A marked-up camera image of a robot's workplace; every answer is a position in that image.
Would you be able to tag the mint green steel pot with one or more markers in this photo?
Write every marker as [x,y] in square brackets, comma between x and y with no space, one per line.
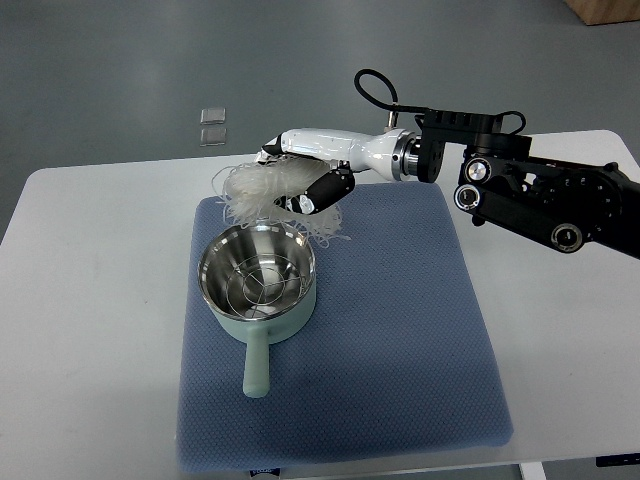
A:
[231,247]

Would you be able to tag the wire steaming rack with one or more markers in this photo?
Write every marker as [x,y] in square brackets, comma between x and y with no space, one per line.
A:
[259,288]

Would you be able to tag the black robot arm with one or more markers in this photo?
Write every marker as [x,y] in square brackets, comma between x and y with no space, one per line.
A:
[561,205]

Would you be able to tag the wooden box corner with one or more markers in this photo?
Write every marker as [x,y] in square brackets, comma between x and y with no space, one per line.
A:
[602,12]

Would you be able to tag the upper grey floor plate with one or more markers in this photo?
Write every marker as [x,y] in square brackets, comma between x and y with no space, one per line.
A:
[213,115]

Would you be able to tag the white vermicelli bundle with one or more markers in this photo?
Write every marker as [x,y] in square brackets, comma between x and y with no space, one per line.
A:
[252,191]

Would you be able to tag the black table control panel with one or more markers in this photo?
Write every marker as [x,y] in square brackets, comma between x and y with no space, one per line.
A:
[618,460]

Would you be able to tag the blue quilted mat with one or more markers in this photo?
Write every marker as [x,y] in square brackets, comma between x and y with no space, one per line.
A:
[395,358]

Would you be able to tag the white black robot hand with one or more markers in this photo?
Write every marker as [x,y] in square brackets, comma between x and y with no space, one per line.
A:
[392,155]

